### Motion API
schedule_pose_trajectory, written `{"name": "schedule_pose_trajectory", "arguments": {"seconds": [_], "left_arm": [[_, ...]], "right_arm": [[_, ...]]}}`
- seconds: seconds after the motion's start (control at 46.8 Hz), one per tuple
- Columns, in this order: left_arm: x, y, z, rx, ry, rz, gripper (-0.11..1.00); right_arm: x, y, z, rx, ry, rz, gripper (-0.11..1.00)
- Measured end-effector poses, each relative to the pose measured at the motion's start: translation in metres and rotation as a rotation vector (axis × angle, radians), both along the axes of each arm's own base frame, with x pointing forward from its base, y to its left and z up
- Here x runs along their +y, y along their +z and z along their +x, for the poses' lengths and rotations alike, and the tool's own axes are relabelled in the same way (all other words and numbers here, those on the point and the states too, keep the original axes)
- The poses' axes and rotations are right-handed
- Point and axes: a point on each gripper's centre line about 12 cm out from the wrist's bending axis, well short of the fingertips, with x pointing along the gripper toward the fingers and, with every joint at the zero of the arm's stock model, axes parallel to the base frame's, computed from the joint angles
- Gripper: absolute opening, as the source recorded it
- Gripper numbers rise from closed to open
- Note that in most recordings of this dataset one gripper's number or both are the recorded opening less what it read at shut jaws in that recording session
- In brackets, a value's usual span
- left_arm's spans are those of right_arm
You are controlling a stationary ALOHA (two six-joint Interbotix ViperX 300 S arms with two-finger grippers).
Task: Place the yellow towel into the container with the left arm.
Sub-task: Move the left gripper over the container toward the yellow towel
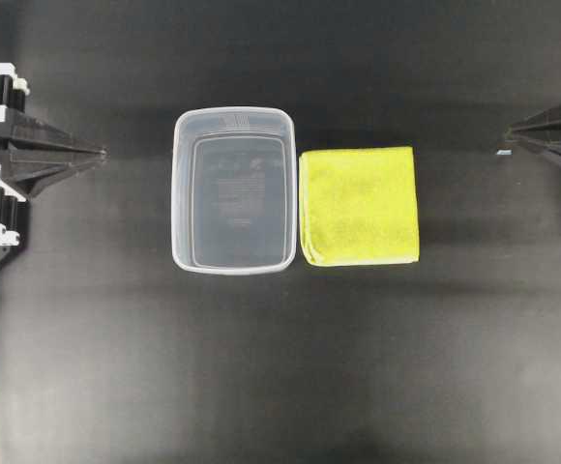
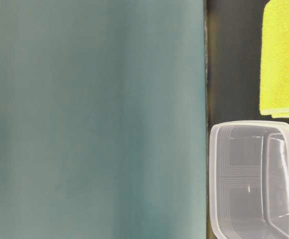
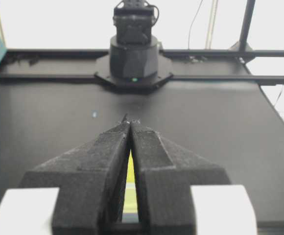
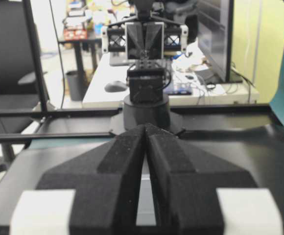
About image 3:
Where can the yellow towel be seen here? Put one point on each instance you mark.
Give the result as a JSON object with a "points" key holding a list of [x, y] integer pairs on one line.
{"points": [[130, 197]]}

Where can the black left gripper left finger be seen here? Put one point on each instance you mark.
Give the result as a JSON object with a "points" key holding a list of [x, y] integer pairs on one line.
{"points": [[91, 179]]}

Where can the black upright frame post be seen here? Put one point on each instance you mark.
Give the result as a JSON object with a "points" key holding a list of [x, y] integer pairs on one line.
{"points": [[241, 45]]}

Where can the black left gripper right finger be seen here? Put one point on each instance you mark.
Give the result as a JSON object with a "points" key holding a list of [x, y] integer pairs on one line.
{"points": [[164, 173]]}

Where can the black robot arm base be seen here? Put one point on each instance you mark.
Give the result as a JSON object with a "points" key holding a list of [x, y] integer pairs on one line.
{"points": [[134, 60]]}

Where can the black aluminium frame rail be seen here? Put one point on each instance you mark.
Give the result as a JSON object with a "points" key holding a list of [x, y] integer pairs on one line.
{"points": [[93, 66]]}

